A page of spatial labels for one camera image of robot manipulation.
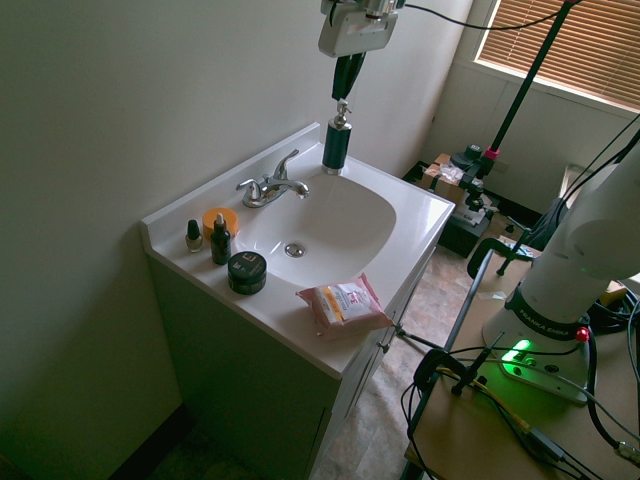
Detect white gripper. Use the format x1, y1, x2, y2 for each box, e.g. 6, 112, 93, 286
318, 3, 400, 101

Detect black chrome soap dispenser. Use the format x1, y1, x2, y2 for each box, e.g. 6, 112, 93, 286
320, 98, 354, 177

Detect brown cardboard box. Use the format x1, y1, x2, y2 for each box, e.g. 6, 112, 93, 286
418, 151, 472, 207

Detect orange round jar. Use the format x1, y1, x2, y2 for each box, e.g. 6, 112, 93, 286
201, 206, 241, 238

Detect black equipment case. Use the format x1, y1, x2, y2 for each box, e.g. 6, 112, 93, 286
437, 199, 502, 260

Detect dark dropper bottle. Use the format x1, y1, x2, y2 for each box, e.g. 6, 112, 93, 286
209, 212, 233, 266

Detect black round cosmetic jar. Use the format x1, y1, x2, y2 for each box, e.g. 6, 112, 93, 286
226, 250, 269, 296

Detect brown window blinds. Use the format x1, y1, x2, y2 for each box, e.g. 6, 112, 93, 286
471, 0, 640, 112

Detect small nail polish bottle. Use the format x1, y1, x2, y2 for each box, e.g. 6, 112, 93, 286
184, 218, 204, 254

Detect pink wipes pack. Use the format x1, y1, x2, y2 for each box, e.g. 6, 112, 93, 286
295, 271, 395, 343

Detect dark green C-clamp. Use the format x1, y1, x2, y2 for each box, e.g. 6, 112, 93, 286
466, 236, 544, 279
413, 331, 507, 397

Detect white vanity top with sink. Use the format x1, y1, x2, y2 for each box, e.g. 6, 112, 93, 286
140, 121, 457, 380

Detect dark bag on floor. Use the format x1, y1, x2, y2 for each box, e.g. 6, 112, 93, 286
527, 196, 574, 252

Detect grey vanity cabinet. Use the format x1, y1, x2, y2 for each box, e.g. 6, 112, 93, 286
146, 234, 442, 480

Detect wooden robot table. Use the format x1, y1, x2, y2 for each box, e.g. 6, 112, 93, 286
403, 244, 640, 480

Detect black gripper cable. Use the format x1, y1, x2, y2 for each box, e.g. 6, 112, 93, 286
398, 0, 587, 29

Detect chrome two-handle faucet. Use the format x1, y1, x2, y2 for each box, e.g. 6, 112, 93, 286
235, 148, 312, 209

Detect black camera stand pole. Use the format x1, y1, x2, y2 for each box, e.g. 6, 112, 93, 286
486, 0, 587, 152

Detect yellow cable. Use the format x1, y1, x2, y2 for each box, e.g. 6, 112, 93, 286
437, 368, 530, 432

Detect grey base cable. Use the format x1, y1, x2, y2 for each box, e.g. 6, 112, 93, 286
519, 357, 640, 456

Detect thick black cable bundle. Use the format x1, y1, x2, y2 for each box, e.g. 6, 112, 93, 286
584, 284, 640, 480

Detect black cable adapter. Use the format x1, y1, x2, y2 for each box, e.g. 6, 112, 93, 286
528, 426, 570, 462

